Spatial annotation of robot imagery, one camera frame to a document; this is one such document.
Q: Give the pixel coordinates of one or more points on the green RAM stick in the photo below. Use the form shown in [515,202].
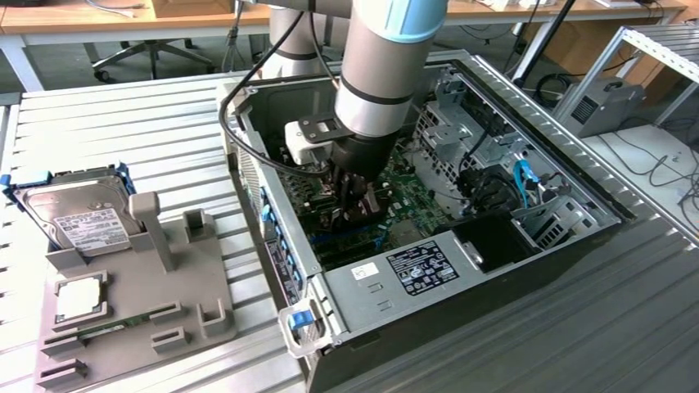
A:
[109,326]

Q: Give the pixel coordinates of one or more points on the silver power supply unit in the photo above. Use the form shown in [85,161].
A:
[355,294]

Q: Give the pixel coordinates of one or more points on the graphics card with metal bracket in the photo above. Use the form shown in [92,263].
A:
[373,206]

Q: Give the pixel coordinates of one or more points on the open black PC case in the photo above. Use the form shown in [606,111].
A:
[491,311]

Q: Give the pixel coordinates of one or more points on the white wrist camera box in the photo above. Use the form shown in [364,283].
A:
[303,143]

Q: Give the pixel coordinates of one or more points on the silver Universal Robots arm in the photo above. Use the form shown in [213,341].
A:
[381,61]

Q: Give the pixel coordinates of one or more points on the brown cardboard box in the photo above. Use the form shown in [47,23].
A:
[185,7]

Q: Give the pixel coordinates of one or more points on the black stand pole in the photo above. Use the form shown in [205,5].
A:
[546,39]

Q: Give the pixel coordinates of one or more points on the hard drive in blue caddy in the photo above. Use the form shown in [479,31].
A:
[32,178]

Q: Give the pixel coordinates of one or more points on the silver hard disk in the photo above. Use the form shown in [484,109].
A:
[81,221]

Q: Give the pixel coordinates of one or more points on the blue card retention latch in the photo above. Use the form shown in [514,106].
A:
[265,213]

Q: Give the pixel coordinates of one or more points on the silver disk bay cage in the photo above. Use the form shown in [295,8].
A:
[455,135]

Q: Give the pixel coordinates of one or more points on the green motherboard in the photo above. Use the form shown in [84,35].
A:
[420,196]

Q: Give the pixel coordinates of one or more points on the blue expansion slot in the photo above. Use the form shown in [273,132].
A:
[320,236]

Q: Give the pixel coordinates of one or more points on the grey controller box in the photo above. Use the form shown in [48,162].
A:
[606,110]

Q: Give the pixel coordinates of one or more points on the silver chipset heatsink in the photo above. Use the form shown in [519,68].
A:
[409,232]

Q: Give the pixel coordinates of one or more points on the grey plastic parts rack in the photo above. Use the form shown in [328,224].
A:
[125,360]

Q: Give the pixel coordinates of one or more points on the silver disk bay bracket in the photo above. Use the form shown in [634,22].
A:
[546,233]

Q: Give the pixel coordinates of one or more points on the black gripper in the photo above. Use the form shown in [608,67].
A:
[360,157]

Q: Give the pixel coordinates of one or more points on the silver CPU chip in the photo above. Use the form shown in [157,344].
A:
[79,296]

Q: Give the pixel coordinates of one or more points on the aluminium slat frame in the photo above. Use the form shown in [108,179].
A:
[671,45]

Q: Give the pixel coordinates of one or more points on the office chair base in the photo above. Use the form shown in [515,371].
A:
[152,49]

